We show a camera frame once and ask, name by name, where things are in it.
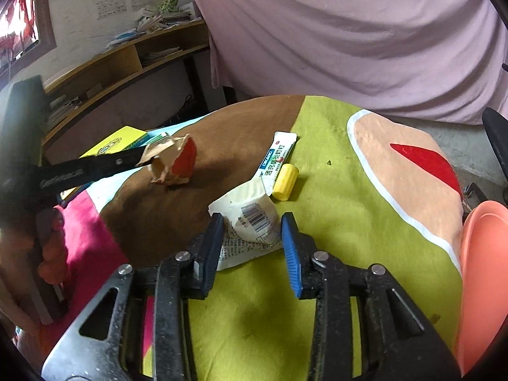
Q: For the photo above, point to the salmon plastic waste bin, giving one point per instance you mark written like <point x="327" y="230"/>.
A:
<point x="488" y="266"/>

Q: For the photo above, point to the black office chair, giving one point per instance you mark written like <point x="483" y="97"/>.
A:
<point x="498" y="127"/>

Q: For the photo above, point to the wooden shelf desk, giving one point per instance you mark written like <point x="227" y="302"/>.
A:
<point x="119" y="59"/>

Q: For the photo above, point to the pink hanging sheet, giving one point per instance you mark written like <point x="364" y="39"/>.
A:
<point x="337" y="39"/>

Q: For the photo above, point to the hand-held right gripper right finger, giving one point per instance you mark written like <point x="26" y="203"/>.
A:
<point x="291" y="258"/>

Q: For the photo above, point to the person's left hand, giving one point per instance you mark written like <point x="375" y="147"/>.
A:
<point x="51" y="246"/>

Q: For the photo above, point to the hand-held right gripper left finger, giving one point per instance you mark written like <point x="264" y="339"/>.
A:
<point x="212" y="254"/>

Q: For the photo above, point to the stack of papers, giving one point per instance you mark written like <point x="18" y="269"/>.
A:
<point x="160" y="55"/>

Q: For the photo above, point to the yellow plastic cap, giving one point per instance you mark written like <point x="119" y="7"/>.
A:
<point x="285" y="182"/>

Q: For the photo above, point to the colourful patchwork blanket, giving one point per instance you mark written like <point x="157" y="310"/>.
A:
<point x="337" y="206"/>

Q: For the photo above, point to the white packet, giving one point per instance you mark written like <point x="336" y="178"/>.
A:
<point x="246" y="214"/>

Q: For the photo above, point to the pile of books and papers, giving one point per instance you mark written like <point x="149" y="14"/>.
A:
<point x="154" y="18"/>

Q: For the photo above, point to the red hanging cloth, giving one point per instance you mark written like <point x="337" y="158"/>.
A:
<point x="16" y="16"/>

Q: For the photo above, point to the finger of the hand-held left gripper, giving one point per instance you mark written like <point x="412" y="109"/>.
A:
<point x="91" y="168"/>

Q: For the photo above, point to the window frame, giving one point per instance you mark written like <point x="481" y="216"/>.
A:
<point x="45" y="27"/>

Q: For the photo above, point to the brown paper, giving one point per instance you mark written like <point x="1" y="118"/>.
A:
<point x="174" y="158"/>

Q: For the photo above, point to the small printed sachet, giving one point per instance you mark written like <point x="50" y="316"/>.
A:
<point x="278" y="154"/>

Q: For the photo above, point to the yellow book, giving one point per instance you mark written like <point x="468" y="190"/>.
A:
<point x="119" y="139"/>

